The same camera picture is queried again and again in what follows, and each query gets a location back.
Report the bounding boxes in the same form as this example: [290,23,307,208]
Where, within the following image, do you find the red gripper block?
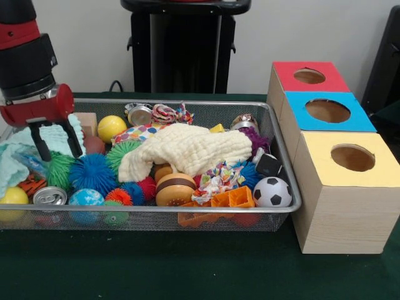
[0,84,83,162]

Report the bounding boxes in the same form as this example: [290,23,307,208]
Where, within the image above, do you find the mint green cloth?
[0,114,86,196]

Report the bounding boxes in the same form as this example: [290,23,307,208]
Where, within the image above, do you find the cream yellow cloth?
[117,123,254,183]

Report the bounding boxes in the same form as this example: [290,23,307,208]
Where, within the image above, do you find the clear shallow bin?
[0,98,303,232]

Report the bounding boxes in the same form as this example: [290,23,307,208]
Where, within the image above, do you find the wooden box with three holes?
[267,61,400,255]

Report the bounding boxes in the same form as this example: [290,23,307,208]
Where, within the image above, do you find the small green spiky ball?
[45,152,77,192]

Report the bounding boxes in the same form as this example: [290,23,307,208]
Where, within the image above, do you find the large blue spiky ball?
[69,154,119,196]

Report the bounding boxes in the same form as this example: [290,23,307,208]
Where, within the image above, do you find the silver can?
[32,186,68,208]

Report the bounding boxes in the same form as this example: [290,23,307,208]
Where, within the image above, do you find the yellow ball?
[97,115,128,145]

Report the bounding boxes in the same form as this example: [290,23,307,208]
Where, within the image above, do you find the toy burger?
[155,172,197,207]

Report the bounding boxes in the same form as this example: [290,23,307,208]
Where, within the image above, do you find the colourful dotted packet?
[191,161,246,205]

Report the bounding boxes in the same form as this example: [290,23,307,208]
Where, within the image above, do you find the orange plastic toy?
[178,186,256,227]

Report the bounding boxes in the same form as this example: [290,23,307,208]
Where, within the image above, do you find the dark green table cloth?
[0,92,400,300]

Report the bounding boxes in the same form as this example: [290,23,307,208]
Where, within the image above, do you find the black and white soccer ball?
[253,177,293,208]

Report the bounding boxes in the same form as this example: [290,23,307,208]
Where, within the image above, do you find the black stand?
[361,5,400,126]

